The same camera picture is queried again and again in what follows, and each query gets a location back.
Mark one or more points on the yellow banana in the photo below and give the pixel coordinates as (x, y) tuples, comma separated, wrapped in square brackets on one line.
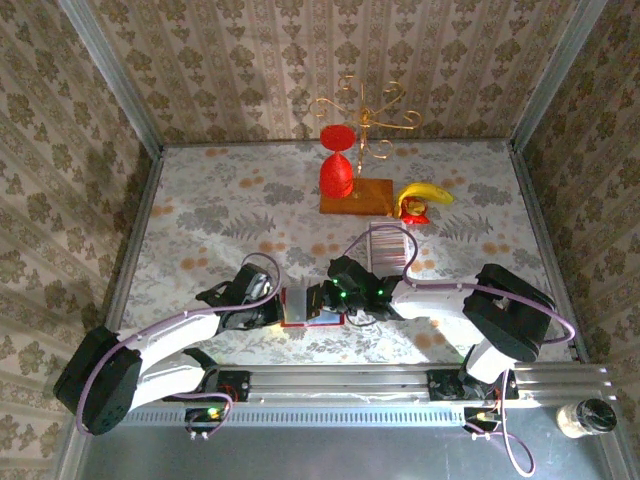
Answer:
[(425, 192)]

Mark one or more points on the aluminium mounting rail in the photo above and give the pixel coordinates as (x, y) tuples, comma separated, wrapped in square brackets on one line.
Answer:
[(340, 382)]

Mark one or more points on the white card tray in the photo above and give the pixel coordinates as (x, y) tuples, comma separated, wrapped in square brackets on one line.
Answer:
[(409, 260)]

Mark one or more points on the red yellow toy figure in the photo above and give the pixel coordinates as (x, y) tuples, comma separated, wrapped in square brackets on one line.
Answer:
[(412, 211)]

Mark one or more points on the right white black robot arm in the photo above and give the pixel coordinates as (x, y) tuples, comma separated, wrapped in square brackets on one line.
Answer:
[(505, 310)]

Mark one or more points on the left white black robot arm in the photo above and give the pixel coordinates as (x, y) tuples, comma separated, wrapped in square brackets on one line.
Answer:
[(170, 332)]

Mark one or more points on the glass jar black lid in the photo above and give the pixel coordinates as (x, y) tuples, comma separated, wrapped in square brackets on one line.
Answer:
[(595, 416)]

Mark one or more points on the red hourglass-shaped ornament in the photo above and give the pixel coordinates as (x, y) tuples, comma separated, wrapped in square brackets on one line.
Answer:
[(336, 175)]

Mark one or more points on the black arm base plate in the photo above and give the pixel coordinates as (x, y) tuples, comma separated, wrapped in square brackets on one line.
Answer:
[(237, 387), (440, 386)]

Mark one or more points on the small connector board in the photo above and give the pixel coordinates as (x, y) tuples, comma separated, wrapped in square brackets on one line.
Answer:
[(200, 415), (475, 416)]

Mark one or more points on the aluminium corner post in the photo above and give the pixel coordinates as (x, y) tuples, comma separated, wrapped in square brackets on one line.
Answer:
[(556, 75), (114, 75)]

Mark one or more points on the stack of credit cards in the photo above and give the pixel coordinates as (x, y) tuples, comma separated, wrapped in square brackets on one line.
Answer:
[(387, 250)]

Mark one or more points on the aluminium table side rail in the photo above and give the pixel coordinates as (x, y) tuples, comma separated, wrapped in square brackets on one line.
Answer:
[(142, 215), (534, 210)]

